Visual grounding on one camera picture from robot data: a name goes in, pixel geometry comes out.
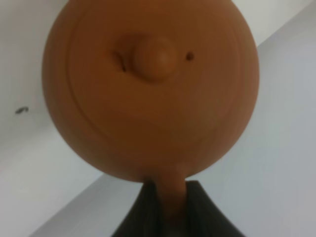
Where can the brown clay teapot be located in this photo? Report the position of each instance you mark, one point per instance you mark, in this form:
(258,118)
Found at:
(151,91)

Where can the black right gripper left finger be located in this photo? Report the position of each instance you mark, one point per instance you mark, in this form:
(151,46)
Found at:
(143,219)

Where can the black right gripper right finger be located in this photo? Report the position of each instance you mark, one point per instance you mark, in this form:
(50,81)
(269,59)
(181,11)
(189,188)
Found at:
(204,219)

